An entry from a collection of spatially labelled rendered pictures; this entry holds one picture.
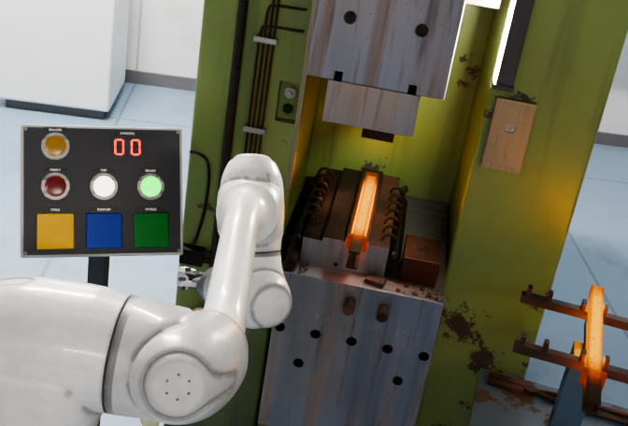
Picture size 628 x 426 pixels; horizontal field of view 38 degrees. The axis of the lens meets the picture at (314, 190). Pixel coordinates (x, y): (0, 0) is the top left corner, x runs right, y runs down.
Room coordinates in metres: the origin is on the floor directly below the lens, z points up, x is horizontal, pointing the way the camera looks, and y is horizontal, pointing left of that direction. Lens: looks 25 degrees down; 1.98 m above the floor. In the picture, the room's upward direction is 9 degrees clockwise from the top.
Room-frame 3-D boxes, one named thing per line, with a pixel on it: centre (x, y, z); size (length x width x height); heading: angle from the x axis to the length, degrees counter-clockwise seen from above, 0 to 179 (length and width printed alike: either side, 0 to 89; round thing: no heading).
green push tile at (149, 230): (1.75, 0.34, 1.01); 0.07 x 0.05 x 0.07; 110
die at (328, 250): (2.08, -0.11, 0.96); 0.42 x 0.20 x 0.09; 175
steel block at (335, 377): (2.09, -0.16, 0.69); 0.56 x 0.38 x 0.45; 175
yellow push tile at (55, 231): (1.68, 0.52, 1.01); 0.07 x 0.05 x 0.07; 110
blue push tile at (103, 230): (1.72, 0.43, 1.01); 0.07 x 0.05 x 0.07; 110
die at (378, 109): (2.08, -0.11, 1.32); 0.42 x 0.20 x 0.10; 175
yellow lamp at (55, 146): (1.76, 0.55, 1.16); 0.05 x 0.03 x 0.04; 85
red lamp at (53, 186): (1.72, 0.54, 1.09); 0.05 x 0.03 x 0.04; 85
